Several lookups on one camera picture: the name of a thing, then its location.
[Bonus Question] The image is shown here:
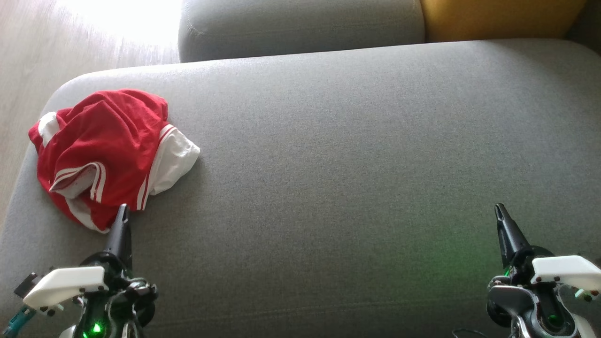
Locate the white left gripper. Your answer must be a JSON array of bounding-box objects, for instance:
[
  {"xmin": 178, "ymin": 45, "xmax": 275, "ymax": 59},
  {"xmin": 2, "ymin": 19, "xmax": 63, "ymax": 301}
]
[{"xmin": 23, "ymin": 203, "xmax": 158, "ymax": 325}]

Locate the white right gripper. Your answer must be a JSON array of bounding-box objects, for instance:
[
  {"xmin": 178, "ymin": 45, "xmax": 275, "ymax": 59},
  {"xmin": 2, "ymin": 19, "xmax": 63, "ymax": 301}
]
[{"xmin": 494, "ymin": 203, "xmax": 601, "ymax": 321}]

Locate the red white numbered jersey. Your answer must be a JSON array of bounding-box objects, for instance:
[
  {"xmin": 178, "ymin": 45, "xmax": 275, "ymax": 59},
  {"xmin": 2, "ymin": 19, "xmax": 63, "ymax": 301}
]
[{"xmin": 28, "ymin": 89, "xmax": 200, "ymax": 212}]

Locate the yellow sofa backrest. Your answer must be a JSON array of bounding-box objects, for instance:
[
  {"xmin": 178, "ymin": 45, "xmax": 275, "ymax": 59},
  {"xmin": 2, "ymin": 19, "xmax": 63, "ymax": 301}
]
[{"xmin": 419, "ymin": 0, "xmax": 588, "ymax": 44}]

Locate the left black cable teal plug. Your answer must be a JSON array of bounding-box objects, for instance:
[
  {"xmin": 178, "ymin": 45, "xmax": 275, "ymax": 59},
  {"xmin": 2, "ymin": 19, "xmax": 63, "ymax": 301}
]
[{"xmin": 1, "ymin": 307, "xmax": 37, "ymax": 338}]

